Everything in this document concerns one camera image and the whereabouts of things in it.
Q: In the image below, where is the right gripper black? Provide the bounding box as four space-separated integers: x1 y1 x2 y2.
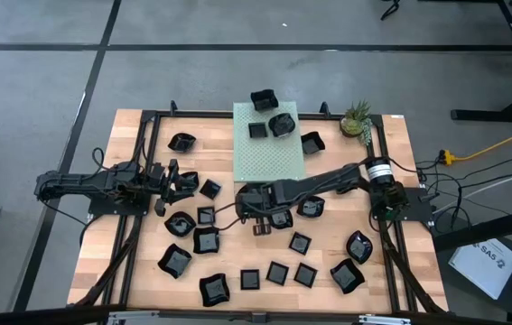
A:
235 179 286 237

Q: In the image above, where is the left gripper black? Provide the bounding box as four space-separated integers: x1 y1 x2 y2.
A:
146 158 200 218

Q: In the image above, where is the green perforated metal shelf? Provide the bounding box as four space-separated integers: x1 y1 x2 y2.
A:
232 100 307 183

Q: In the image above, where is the black deep square bowl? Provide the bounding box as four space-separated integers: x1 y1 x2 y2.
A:
249 88 280 113
300 130 327 156

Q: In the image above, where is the potted succulent plant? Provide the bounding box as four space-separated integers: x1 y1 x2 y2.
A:
339 98 375 146

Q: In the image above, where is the white printed booklet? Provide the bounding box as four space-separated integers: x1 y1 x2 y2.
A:
447 237 512 301

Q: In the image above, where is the black desk top edge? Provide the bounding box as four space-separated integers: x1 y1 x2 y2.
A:
431 203 512 254

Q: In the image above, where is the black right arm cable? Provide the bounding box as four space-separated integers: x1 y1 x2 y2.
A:
213 201 250 232

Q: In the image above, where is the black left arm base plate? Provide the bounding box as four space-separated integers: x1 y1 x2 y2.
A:
87 191 152 217

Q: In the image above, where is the silver metal bracket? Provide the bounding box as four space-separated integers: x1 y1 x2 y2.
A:
358 314 413 325
107 310 161 325

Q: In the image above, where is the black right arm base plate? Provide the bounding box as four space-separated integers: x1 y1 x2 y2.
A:
369 187 433 223

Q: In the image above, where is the yellow power cord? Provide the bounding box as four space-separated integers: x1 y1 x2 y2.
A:
437 120 512 165

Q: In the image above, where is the white floor cable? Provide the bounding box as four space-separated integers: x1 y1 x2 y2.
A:
431 162 512 214

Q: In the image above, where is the black desk leg frame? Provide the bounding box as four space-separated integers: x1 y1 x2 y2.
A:
451 0 512 125

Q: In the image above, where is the black floor cable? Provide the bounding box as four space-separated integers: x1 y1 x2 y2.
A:
417 146 512 190

